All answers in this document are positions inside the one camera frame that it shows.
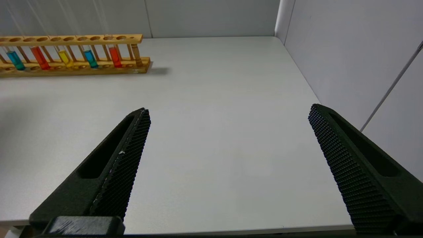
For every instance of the glass tube with yellow pigment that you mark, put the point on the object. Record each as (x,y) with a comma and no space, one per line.
(65,58)

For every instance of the glass tube with blue pigment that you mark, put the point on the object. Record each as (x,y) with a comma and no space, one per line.
(90,59)
(15,61)

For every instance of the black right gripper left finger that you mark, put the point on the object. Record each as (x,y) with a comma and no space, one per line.
(112,175)

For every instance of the glass tube with red pigment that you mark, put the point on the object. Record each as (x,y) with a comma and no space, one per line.
(115,57)
(40,58)

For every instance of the wooden test tube rack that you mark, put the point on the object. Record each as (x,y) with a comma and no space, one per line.
(76,39)

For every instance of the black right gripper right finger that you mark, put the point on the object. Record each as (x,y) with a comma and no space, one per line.
(363,172)

